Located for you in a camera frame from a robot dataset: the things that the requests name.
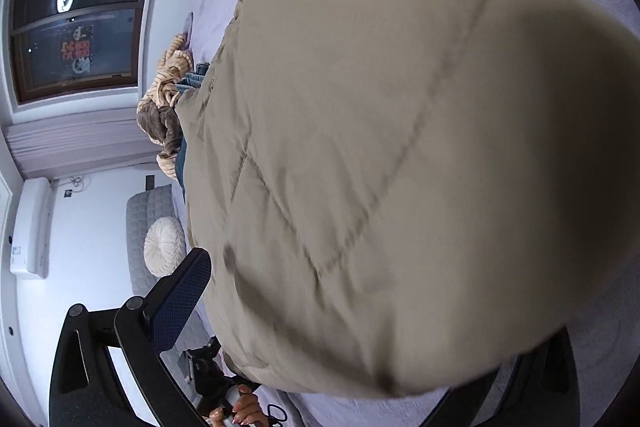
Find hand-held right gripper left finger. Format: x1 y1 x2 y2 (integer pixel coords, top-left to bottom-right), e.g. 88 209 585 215
47 248 213 427

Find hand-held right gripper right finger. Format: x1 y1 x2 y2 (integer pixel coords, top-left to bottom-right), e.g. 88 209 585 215
435 327 583 427

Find beige puffer jacket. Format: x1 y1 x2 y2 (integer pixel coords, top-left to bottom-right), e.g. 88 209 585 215
175 0 640 408

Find person's left hand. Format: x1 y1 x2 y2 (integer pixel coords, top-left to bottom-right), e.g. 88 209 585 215
210 384 268 427

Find white round cushion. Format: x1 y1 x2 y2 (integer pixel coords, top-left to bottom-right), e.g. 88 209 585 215
144 217 187 279

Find grey padded headboard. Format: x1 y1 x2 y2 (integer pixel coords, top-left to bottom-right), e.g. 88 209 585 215
125 186 193 293

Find white air conditioner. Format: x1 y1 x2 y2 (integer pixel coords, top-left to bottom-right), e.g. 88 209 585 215
10 178 53 279

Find brown fleece garment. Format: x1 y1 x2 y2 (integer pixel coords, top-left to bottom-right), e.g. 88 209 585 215
137 103 182 158

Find grey pleated curtain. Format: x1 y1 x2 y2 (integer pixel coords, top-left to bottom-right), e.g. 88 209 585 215
2 119 161 180

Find blue jeans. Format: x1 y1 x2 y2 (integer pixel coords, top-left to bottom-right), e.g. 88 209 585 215
175 63 211 202

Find beige striped fleece clothing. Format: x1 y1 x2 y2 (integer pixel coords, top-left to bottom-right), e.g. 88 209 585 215
139 34 196 180

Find dark framed window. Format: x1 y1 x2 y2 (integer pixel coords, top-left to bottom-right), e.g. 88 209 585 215
10 0 176 105

